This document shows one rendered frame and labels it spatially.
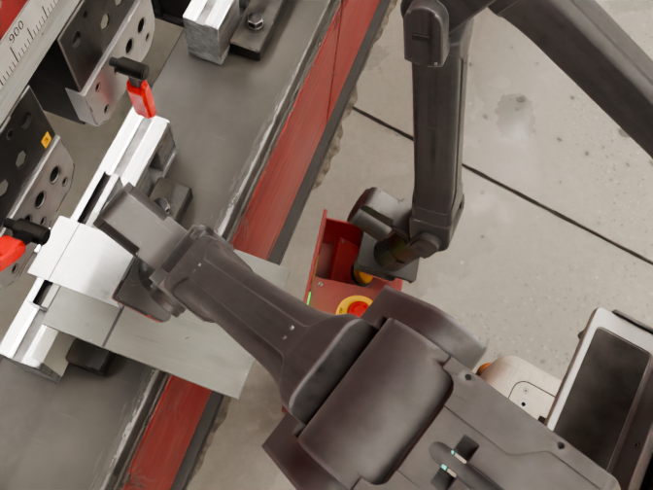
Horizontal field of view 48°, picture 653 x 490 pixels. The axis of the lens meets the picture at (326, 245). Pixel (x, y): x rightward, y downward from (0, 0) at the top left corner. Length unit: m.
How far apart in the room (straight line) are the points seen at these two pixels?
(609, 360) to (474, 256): 1.18
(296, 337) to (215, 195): 0.74
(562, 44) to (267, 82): 0.62
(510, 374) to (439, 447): 1.40
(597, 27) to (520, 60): 1.76
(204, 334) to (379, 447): 0.61
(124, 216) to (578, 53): 0.46
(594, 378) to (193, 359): 0.49
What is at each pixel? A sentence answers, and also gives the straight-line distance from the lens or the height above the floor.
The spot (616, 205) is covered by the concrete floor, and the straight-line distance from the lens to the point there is 2.32.
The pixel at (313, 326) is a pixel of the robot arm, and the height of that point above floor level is 1.50.
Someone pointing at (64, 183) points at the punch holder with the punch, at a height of 1.19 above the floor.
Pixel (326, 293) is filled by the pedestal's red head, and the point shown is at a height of 0.78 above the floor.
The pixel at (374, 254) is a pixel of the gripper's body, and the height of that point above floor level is 0.84.
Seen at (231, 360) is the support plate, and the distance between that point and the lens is 0.92.
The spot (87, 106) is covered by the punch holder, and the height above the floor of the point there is 1.23.
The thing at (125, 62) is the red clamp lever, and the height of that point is 1.25.
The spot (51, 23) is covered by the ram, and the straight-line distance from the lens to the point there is 0.71.
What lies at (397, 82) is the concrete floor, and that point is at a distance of 2.33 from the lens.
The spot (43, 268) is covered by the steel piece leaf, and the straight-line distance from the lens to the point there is 0.99.
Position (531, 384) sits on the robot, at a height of 0.28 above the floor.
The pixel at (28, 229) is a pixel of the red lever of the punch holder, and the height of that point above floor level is 1.26.
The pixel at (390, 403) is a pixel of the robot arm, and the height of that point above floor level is 1.56.
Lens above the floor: 1.89
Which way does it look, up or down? 68 degrees down
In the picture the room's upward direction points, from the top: 11 degrees clockwise
